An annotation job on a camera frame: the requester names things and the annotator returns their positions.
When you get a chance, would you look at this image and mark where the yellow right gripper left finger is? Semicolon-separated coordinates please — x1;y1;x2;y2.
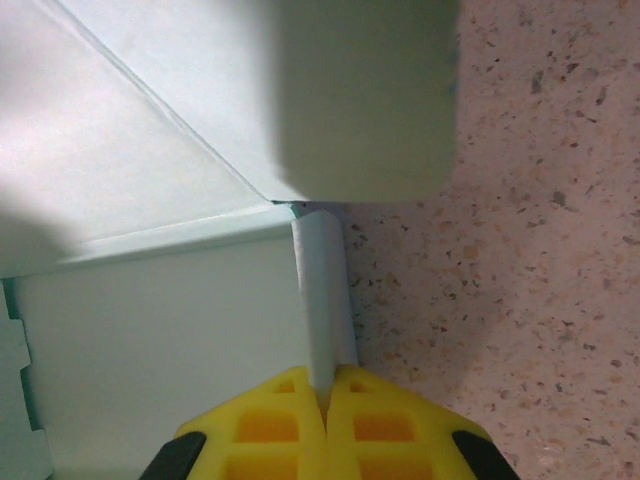
142;365;327;480

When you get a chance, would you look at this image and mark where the pale teal paper box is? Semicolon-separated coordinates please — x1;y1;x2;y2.
0;0;462;480

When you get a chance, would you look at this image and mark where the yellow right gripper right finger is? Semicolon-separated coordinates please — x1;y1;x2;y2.
325;364;521;480

